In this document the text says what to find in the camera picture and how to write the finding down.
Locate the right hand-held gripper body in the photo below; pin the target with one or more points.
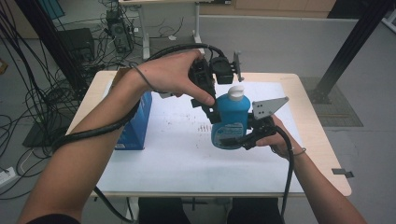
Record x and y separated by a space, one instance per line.
264 126

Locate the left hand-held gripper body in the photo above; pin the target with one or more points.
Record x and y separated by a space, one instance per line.
222 70

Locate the blue bottle with white cap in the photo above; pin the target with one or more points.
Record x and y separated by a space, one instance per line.
233 109

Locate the blue-sided cardboard box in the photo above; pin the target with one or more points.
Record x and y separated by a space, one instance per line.
137 124

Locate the person's right hand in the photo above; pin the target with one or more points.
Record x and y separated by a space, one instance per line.
285 143

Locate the person's left hand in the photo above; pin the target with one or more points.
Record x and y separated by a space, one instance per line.
168 76

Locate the white paper sheet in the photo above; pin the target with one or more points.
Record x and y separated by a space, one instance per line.
186 168

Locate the person's right leg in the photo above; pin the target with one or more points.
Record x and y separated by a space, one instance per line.
252 213

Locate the person's leg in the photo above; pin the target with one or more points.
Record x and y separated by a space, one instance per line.
162 213
252 213

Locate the wooden cabinet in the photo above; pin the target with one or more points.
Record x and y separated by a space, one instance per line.
267 7

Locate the gray floor mat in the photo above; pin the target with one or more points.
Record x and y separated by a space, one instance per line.
342 109

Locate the white desk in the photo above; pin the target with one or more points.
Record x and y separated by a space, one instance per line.
144 34

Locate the gray tape strip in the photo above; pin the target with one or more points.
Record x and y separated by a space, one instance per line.
342 172

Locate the person's left leg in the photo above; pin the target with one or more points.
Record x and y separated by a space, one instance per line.
162 213

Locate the black computer tower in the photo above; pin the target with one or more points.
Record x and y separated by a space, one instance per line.
120 32

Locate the black metal stand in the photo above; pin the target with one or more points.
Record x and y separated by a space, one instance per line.
358 37
53 46

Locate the black equipment case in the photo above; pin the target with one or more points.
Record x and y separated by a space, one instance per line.
76 43

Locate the teal panel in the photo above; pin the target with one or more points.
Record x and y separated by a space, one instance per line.
53 7

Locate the white power strip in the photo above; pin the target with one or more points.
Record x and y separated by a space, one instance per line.
7 176

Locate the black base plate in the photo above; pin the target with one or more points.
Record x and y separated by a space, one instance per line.
37 137

